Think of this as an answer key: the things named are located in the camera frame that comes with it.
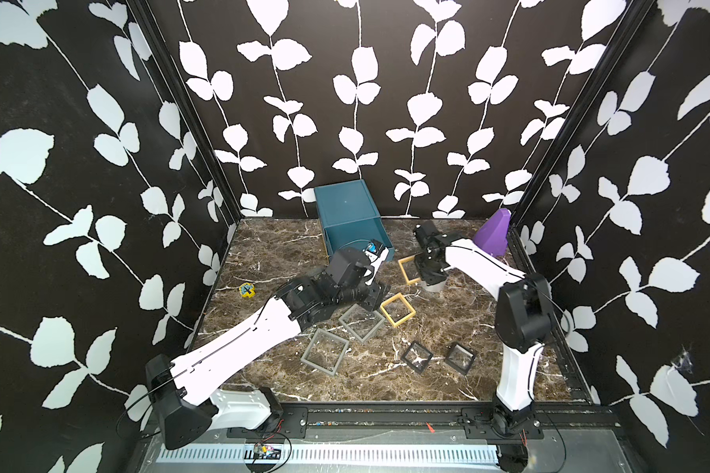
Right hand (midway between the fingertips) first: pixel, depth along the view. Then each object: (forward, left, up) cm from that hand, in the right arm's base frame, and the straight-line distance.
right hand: (414, 266), depth 95 cm
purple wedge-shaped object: (+13, -28, +2) cm, 31 cm away
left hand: (-17, +12, +18) cm, 28 cm away
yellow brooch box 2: (-11, +5, -10) cm, 16 cm away
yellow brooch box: (-1, +2, -1) cm, 2 cm away
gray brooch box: (-16, +17, -10) cm, 25 cm away
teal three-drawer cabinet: (+9, +21, +13) cm, 26 cm away
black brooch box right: (-26, -12, -10) cm, 30 cm away
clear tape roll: (-3, -9, -9) cm, 13 cm away
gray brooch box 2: (-25, +28, -9) cm, 39 cm away
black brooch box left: (-26, +1, -10) cm, 28 cm away
